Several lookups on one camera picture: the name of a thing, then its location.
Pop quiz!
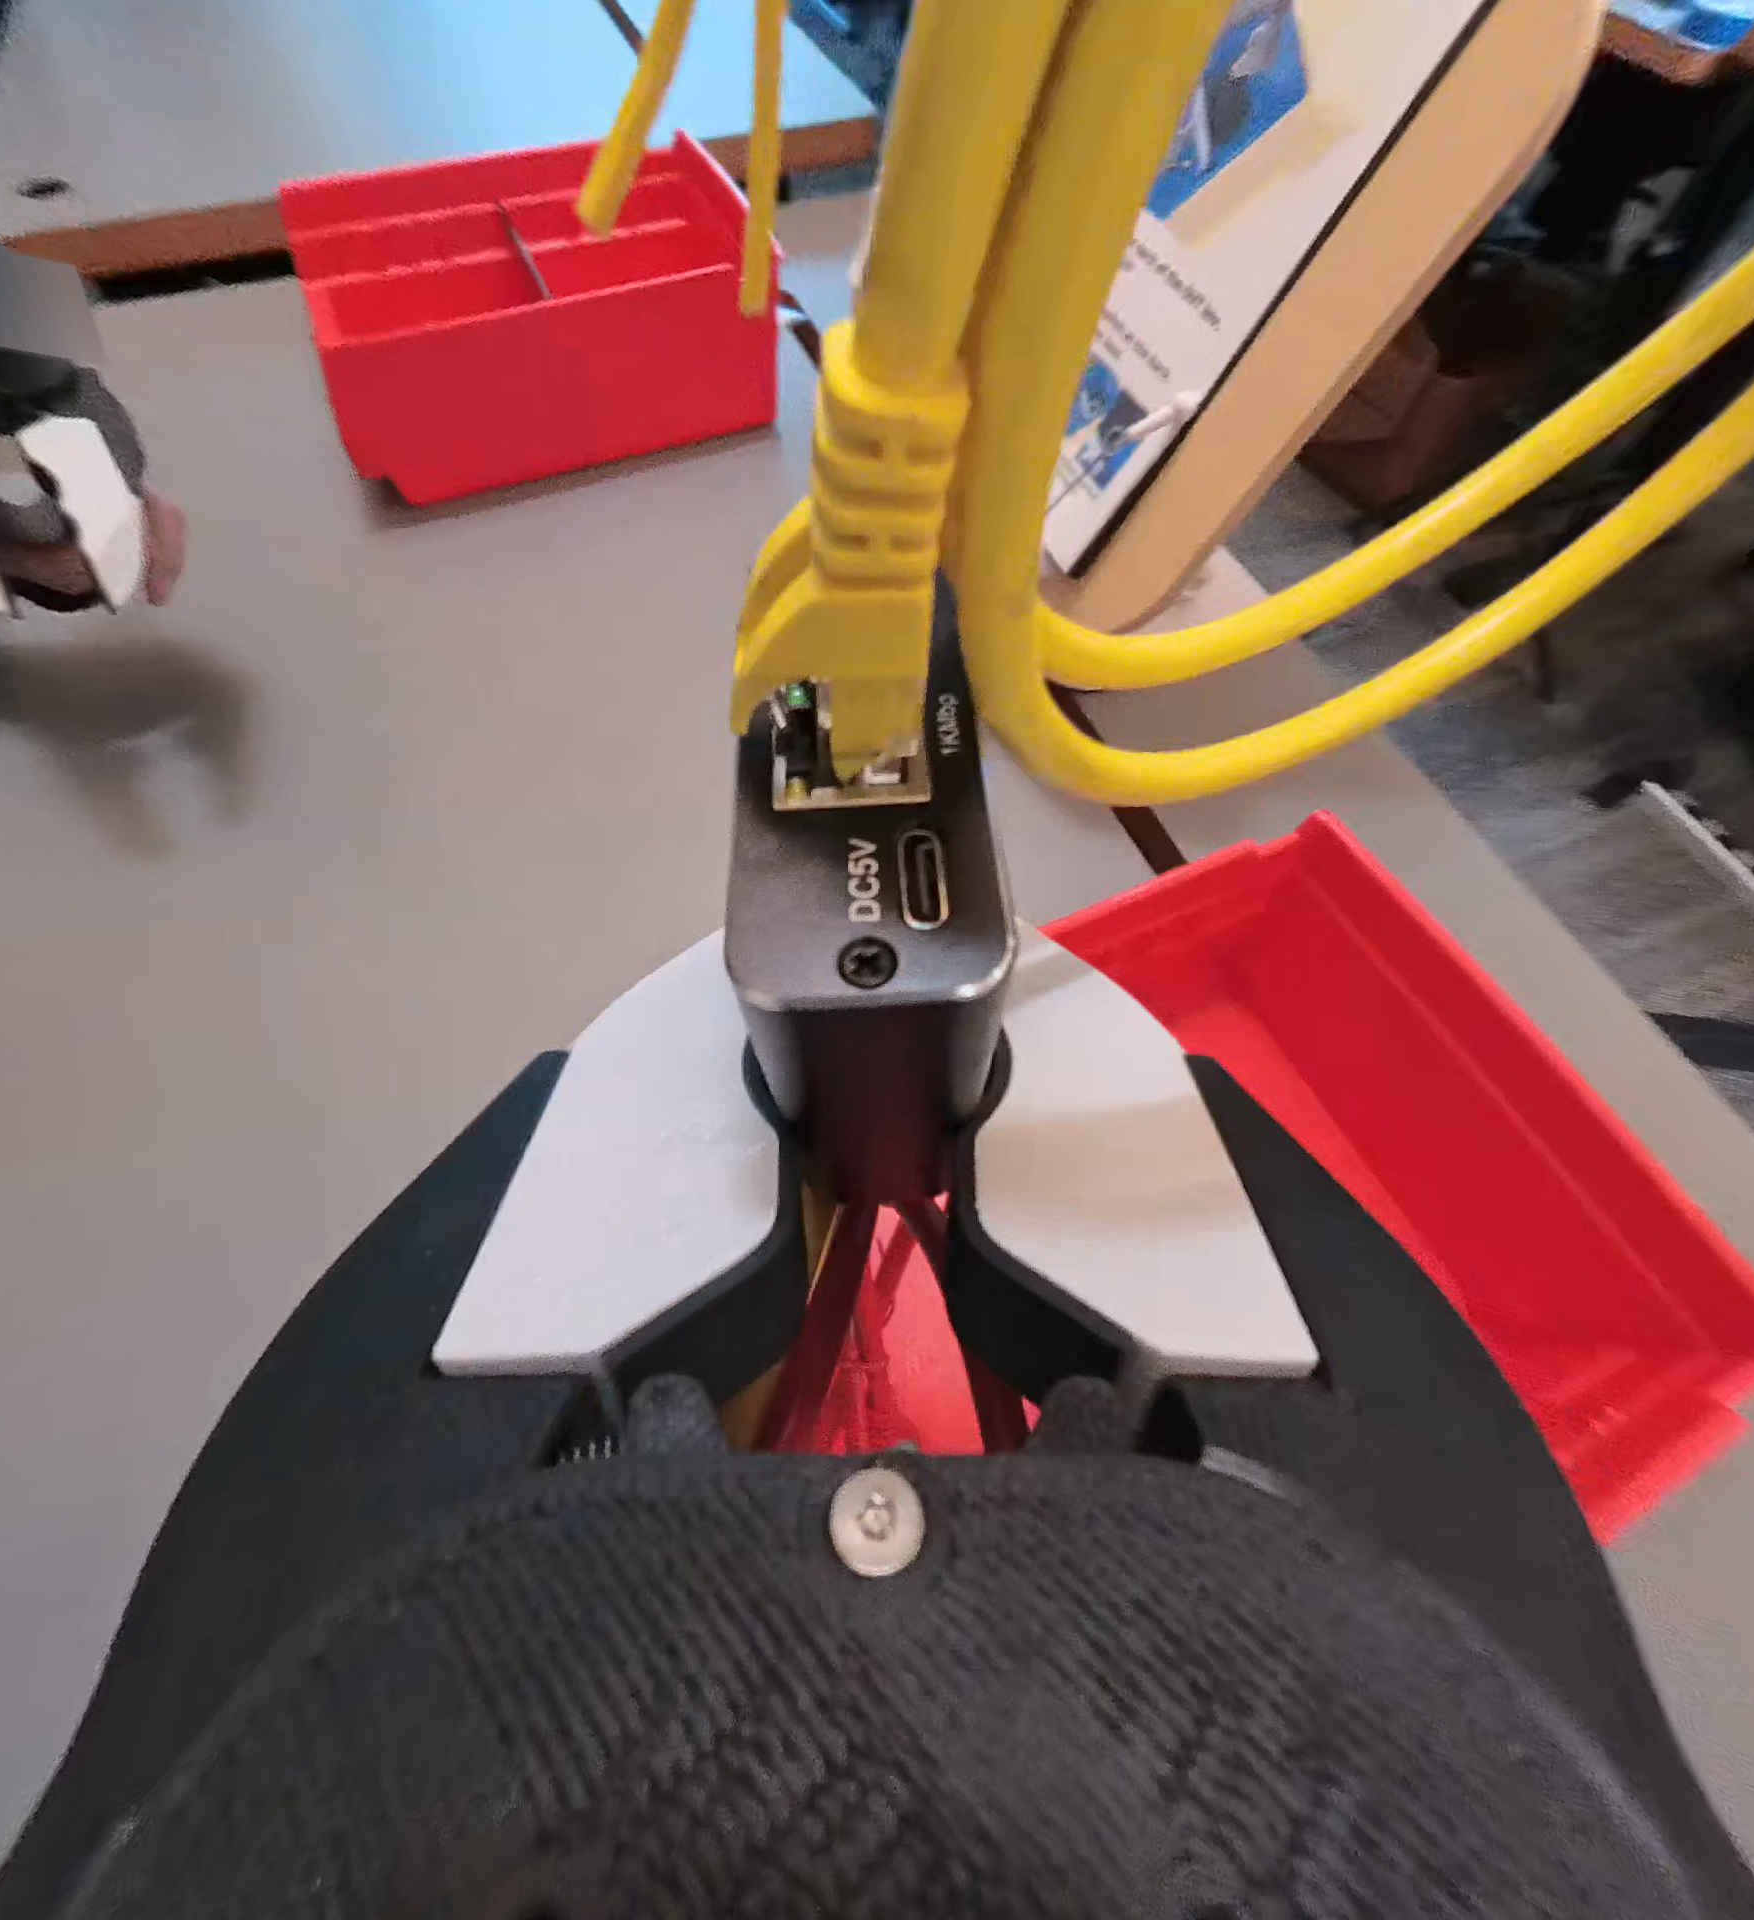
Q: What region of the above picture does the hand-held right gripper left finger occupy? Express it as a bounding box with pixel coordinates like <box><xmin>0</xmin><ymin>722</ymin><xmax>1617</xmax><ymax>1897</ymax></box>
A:
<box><xmin>430</xmin><ymin>927</ymin><xmax>816</xmax><ymax>1412</ymax></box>

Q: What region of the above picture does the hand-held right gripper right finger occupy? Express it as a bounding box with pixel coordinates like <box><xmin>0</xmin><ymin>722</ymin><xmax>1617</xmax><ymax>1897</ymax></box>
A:
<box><xmin>942</xmin><ymin>916</ymin><xmax>1323</xmax><ymax>1417</ymax></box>

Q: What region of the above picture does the red plastic bin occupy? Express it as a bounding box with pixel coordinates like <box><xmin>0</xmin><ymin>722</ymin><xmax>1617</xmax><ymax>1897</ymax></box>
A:
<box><xmin>748</xmin><ymin>812</ymin><xmax>1754</xmax><ymax>1548</ymax></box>
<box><xmin>277</xmin><ymin>133</ymin><xmax>784</xmax><ymax>507</ymax></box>

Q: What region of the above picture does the black ethernet adapter box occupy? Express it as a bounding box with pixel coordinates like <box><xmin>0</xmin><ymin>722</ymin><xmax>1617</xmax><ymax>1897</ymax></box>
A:
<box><xmin>724</xmin><ymin>568</ymin><xmax>1019</xmax><ymax>1201</ymax></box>

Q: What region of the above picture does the yellow ethernet cable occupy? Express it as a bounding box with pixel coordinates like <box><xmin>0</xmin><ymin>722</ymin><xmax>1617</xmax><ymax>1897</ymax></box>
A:
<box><xmin>728</xmin><ymin>0</ymin><xmax>1754</xmax><ymax>812</ymax></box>
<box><xmin>573</xmin><ymin>0</ymin><xmax>789</xmax><ymax>322</ymax></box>

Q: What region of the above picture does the person's left hand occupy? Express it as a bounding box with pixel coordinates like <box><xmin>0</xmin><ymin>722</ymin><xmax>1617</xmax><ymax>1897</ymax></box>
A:
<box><xmin>65</xmin><ymin>369</ymin><xmax>192</xmax><ymax>614</ymax></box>

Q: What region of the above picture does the wooden framed instruction board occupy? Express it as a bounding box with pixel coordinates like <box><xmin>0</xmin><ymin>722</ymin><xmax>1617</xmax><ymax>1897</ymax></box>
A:
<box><xmin>1041</xmin><ymin>0</ymin><xmax>1612</xmax><ymax>635</ymax></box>

